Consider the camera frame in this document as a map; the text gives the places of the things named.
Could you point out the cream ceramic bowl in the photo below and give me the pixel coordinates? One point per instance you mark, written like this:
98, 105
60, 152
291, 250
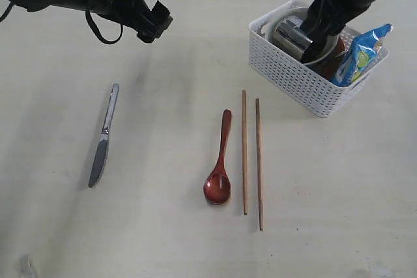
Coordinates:
325, 53

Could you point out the stainless steel cup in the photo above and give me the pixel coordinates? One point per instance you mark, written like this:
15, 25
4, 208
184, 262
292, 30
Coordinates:
288, 36

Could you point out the white plastic woven basket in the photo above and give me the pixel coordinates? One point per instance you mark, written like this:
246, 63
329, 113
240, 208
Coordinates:
297, 80

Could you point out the stainless steel knife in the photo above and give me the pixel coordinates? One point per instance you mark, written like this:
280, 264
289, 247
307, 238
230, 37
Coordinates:
101, 154

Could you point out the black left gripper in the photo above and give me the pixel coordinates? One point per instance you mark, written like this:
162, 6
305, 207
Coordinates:
149, 23

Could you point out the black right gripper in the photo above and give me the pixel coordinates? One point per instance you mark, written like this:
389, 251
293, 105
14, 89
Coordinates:
326, 18

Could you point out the red-brown wooden bowl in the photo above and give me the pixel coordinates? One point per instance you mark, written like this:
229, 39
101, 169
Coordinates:
330, 65

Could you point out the blue snack bag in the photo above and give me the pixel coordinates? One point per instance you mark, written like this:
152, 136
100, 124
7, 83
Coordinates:
361, 53

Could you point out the wooden chopstick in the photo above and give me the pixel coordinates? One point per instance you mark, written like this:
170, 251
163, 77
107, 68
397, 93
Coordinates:
259, 165
244, 153

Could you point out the red-brown wooden spoon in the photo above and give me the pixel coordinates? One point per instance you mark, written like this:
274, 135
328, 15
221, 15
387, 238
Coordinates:
217, 187

